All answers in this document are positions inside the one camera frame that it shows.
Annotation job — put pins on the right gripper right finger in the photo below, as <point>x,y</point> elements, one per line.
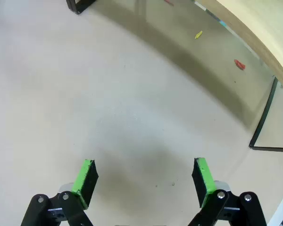
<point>204,183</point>

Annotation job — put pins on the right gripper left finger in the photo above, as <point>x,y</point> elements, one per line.
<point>85,183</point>

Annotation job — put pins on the red paper scrap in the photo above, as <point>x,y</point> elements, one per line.
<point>239,64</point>

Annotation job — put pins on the yellow paper scrap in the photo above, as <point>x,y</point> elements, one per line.
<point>198,34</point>

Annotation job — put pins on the black frame wooden shelf unit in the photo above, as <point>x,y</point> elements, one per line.
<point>264,30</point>

